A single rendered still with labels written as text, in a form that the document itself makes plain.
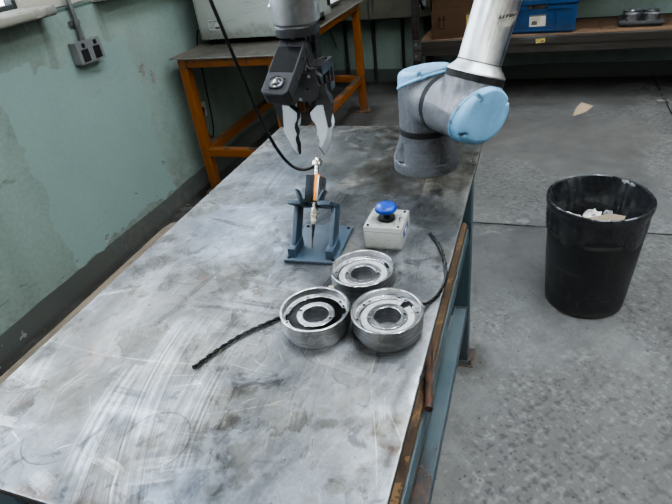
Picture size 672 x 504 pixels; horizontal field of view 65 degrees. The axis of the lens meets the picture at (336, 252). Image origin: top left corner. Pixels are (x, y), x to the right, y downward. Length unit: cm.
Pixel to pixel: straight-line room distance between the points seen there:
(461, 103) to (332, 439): 66
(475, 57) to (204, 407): 77
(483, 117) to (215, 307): 61
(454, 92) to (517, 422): 103
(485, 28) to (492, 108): 14
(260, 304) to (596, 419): 118
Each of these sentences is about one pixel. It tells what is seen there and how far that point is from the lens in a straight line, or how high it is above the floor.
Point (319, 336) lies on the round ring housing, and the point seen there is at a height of 83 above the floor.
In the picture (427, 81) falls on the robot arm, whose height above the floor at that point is 101.
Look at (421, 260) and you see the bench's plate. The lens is 94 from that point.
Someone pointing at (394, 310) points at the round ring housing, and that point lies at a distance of 80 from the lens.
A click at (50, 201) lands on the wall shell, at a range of 251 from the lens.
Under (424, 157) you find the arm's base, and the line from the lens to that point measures 122.
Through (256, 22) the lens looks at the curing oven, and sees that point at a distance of 303.
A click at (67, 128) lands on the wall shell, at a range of 258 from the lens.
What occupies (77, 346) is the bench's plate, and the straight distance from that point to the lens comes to 95.
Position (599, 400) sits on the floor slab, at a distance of 185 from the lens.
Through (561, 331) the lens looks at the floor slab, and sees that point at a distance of 205.
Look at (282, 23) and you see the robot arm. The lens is 88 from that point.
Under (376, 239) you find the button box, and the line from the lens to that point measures 97.
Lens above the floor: 133
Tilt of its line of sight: 33 degrees down
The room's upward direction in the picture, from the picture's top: 8 degrees counter-clockwise
